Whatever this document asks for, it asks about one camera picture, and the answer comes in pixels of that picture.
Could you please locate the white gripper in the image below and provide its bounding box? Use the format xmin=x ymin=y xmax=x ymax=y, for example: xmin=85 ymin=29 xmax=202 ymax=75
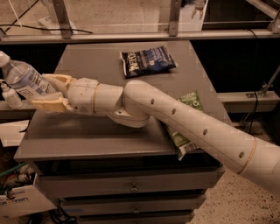
xmin=30 ymin=73 xmax=99 ymax=115

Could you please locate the blue label plastic water bottle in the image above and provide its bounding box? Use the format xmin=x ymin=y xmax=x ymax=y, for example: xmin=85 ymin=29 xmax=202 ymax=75
xmin=0 ymin=51 xmax=56 ymax=99

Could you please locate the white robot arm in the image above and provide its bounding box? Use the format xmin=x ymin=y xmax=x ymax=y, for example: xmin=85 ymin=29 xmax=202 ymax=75
xmin=31 ymin=74 xmax=280 ymax=198

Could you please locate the white pump dispenser bottle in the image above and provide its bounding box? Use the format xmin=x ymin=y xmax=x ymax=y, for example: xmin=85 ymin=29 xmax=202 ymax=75
xmin=1 ymin=82 xmax=23 ymax=109

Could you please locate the dark blue chip bag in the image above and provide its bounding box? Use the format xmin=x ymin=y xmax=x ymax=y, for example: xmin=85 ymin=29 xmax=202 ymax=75
xmin=120 ymin=45 xmax=178 ymax=78

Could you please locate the grey drawer cabinet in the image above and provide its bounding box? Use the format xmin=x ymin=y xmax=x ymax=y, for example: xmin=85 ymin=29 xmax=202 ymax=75
xmin=15 ymin=41 xmax=230 ymax=224

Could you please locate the white cardboard box with text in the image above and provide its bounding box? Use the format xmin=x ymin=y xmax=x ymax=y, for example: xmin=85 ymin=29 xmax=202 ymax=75
xmin=0 ymin=185 xmax=56 ymax=218

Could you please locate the green snack bag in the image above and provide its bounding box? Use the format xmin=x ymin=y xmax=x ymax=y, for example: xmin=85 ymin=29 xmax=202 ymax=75
xmin=165 ymin=90 xmax=205 ymax=161

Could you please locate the black cable on floor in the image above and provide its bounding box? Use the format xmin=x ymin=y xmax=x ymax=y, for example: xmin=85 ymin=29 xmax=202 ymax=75
xmin=0 ymin=0 xmax=94 ymax=35

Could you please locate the green hose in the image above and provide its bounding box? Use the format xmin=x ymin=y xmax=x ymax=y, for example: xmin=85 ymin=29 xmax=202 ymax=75
xmin=0 ymin=161 xmax=29 ymax=179

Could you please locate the metal frame rail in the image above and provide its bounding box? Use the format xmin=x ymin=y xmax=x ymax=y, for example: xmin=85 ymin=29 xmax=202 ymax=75
xmin=1 ymin=0 xmax=280 ymax=43

